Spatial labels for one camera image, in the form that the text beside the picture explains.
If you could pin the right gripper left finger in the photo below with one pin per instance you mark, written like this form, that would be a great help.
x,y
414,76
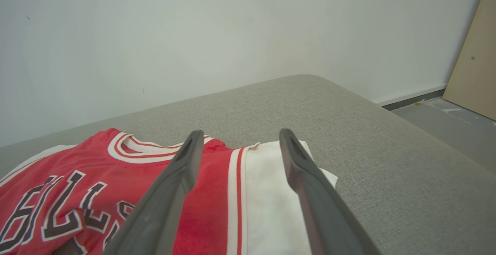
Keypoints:
x,y
162,208

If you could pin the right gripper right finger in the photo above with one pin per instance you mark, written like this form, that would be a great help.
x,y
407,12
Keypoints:
x,y
325,216

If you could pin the red Bulls jersey white sleeves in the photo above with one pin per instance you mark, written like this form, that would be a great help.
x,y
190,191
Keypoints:
x,y
211,193

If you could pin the light wooden board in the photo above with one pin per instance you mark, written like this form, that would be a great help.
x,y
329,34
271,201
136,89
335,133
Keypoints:
x,y
476,73

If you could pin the white wall baseboard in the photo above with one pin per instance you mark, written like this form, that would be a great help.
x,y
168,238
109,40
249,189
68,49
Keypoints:
x,y
410,99

